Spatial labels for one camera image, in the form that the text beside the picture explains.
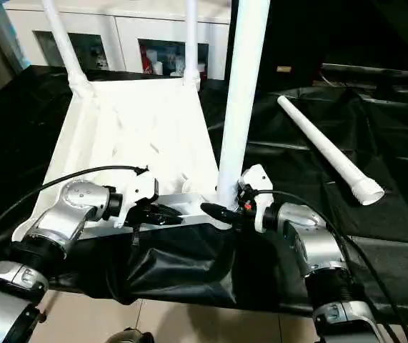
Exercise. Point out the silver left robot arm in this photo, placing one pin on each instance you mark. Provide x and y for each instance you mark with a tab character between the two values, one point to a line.
68	207

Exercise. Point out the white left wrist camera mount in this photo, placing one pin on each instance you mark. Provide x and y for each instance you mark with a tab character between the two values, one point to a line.
139	189

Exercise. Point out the dark low bench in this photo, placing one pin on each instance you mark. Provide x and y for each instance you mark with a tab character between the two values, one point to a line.
375	71

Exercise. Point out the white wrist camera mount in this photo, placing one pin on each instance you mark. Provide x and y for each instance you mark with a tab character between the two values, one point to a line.
259	178
139	189

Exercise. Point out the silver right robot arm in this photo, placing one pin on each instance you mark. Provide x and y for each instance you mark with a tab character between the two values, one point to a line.
314	243

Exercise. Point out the white plastic table leg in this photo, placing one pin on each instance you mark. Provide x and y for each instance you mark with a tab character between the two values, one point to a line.
64	39
243	89
325	143
191	39

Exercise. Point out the black speaker with gold label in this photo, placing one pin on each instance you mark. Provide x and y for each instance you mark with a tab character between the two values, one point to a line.
350	28

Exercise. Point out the white plastic table top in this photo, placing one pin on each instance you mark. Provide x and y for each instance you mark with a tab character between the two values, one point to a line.
135	125

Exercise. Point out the black mat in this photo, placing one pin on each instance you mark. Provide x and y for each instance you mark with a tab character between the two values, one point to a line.
386	178

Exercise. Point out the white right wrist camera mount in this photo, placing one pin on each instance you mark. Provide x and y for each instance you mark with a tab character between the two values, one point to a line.
259	178

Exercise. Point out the white glass-door cabinet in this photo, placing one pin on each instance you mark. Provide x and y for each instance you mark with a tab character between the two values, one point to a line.
118	25

